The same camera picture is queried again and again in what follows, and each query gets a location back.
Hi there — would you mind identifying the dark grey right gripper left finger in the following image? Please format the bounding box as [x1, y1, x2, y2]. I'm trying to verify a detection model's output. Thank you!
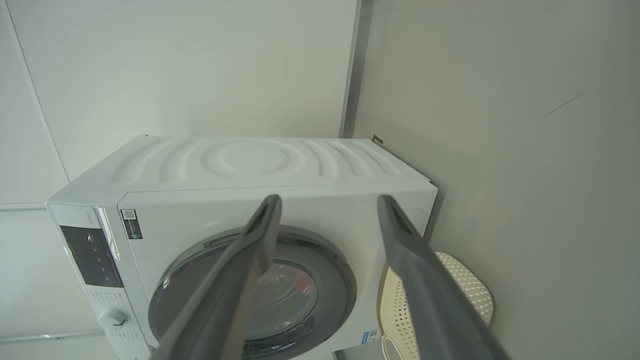
[150, 195, 283, 360]

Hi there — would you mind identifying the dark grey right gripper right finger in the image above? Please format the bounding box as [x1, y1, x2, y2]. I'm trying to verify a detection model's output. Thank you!
[377, 195, 511, 360]

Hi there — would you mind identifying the black washing machine door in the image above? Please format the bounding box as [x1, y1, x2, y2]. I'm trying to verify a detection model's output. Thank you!
[148, 225, 358, 360]

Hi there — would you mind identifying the cream perforated laundry basket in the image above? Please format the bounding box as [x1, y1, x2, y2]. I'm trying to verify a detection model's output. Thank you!
[378, 251, 494, 360]

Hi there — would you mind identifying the white washing machine dial knob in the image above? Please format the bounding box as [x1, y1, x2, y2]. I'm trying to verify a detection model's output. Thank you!
[98, 308, 129, 330]

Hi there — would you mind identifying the black washing machine display panel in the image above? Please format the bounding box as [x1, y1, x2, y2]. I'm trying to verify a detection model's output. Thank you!
[60, 225, 124, 289]

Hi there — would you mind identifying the white front-load washing machine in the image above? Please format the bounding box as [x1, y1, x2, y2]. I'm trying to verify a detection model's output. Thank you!
[46, 135, 440, 360]

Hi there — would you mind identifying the black QR code sticker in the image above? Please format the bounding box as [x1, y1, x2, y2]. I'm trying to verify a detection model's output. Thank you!
[120, 209, 143, 240]

